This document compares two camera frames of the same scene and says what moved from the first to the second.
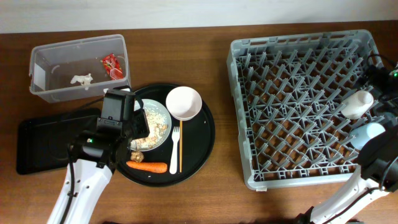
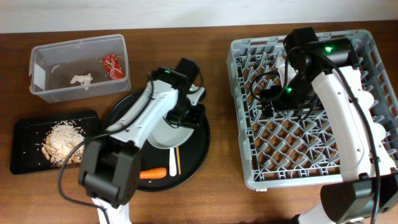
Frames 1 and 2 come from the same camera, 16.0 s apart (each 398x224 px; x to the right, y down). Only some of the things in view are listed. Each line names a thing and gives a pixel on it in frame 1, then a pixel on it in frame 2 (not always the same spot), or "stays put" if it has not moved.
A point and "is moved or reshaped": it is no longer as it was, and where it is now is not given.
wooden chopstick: [180, 144] -> [178, 160]
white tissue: [84, 79] stays put
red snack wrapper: [112, 66] stays put
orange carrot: [155, 167] -> [153, 173]
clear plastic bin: [79, 69] stays put
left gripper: [139, 117] -> [191, 121]
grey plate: [159, 122] is moved or reshaped
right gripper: [379, 75] -> [279, 103]
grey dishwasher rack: [288, 93] stays put
